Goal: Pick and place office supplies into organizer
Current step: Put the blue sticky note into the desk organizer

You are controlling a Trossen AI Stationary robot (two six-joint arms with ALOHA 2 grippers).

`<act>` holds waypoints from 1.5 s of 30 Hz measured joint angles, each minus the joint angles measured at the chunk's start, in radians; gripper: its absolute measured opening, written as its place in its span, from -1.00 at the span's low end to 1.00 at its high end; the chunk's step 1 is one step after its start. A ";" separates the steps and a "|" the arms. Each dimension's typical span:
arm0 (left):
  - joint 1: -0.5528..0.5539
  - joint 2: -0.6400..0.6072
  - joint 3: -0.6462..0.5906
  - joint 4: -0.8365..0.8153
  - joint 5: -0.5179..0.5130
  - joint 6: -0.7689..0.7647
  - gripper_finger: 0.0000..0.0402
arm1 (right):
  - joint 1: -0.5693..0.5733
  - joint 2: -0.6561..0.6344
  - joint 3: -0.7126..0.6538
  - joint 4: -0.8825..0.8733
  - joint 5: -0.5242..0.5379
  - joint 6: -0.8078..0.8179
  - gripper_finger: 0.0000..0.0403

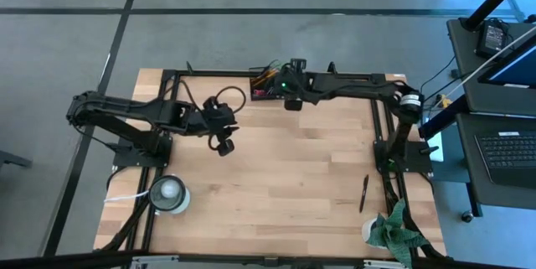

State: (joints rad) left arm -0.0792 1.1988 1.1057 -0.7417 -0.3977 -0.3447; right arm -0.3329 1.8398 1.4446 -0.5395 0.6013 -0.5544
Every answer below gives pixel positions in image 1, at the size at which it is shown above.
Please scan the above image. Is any grey furniture leg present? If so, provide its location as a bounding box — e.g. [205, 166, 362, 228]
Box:
[0, 149, 34, 170]

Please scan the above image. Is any black pen with white print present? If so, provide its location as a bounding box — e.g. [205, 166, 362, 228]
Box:
[358, 173, 370, 214]

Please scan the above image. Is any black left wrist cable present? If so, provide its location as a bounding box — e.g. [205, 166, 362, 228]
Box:
[215, 85, 248, 115]

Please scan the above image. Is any black horizontal crossbar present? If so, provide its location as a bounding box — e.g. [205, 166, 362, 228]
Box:
[0, 251, 536, 269]

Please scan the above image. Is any black computer cart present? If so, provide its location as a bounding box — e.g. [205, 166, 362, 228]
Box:
[418, 17, 536, 220]

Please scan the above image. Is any black laptop keyboard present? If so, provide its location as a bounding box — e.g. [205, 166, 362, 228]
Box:
[474, 130, 536, 189]

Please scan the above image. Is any white lamp cable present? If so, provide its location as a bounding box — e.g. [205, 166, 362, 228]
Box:
[103, 190, 151, 204]

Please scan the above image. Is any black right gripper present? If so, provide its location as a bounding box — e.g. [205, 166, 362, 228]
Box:
[276, 58, 322, 111]

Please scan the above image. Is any computer monitor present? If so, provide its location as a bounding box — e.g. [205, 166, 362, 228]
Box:
[477, 34, 536, 91]

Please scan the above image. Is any thin white rod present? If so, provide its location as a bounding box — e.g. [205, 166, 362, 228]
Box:
[435, 25, 536, 105]

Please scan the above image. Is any orange wooden pencil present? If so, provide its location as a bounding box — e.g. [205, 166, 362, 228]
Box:
[255, 74, 280, 89]
[252, 70, 276, 85]

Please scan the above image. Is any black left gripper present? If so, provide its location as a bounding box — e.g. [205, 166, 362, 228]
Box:
[200, 96, 240, 158]

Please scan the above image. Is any white plant pot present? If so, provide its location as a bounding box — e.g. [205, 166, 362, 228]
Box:
[361, 217, 380, 245]

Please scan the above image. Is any black power adapter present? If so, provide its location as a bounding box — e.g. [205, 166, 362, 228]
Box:
[475, 18, 511, 59]

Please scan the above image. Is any green potted plant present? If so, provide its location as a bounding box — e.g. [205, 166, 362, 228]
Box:
[366, 197, 431, 269]

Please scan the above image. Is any black aluminium table frame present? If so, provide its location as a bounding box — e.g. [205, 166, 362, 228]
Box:
[94, 61, 447, 268]

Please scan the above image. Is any black mesh desk organizer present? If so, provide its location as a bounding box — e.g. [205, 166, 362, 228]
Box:
[250, 71, 302, 104]

